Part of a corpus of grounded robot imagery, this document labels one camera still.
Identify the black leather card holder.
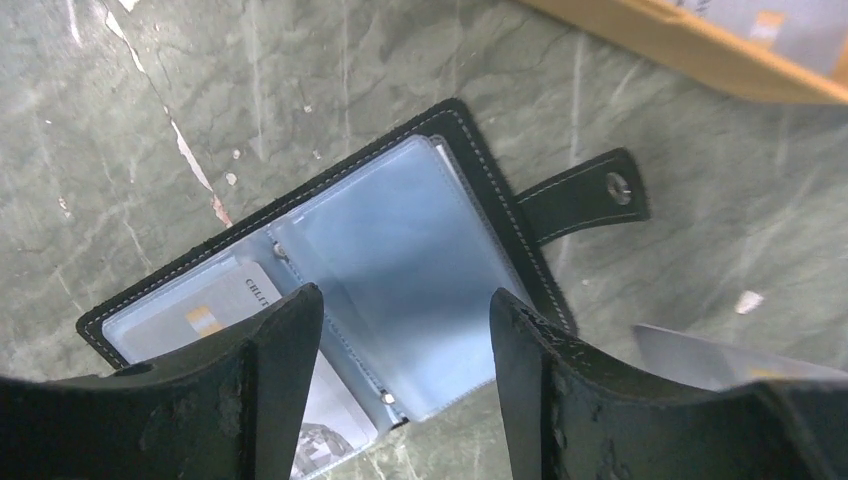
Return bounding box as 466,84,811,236
75,97,652,480

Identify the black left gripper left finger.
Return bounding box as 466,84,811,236
1,284,324,479

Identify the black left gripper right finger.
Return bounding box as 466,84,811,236
490,289,847,479

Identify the orange oval tray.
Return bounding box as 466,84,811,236
529,0,847,105

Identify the white card in tray right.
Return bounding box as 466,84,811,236
672,0,847,78

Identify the white VIP card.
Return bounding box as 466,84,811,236
102,261,378,479
632,324,847,391

